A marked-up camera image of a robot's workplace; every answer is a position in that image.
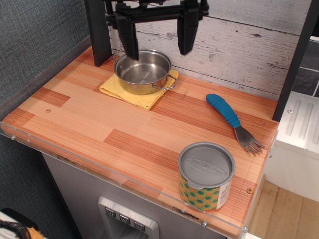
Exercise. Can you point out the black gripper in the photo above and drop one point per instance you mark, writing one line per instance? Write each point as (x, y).
(123, 17)

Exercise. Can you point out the small stainless steel pot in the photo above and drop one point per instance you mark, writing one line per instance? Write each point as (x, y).
(147, 75)

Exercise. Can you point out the yellow folded towel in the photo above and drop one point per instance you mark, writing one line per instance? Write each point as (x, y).
(113, 88)

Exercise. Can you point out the patterned can with grey lid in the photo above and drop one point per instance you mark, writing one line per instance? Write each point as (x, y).
(205, 172)

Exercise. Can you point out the clear acrylic edge guard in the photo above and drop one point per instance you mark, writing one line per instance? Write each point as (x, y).
(139, 180)

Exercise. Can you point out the grey toy fridge cabinet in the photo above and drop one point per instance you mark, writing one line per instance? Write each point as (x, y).
(103, 210)

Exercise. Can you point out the white toy sink unit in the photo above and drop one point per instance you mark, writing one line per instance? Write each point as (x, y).
(293, 162)

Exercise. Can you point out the orange object at corner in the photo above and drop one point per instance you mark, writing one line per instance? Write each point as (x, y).
(34, 234)

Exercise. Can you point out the dark right frame post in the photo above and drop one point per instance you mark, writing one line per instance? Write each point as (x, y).
(301, 47)

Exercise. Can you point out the blue handled metal fork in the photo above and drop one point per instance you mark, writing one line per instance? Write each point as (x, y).
(244, 137)

